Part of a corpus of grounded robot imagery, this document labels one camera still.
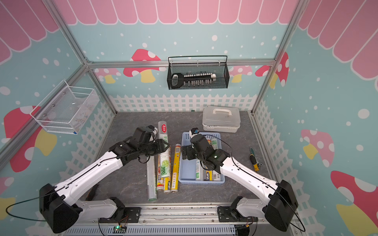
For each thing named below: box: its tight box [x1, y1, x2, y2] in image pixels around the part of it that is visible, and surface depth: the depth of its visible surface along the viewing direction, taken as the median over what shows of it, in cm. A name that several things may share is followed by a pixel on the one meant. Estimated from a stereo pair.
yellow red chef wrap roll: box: [170, 143, 182, 193], surface depth 87 cm
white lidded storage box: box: [202, 105, 241, 134], surface depth 105 cm
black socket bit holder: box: [171, 72, 217, 89], surface depth 91 cm
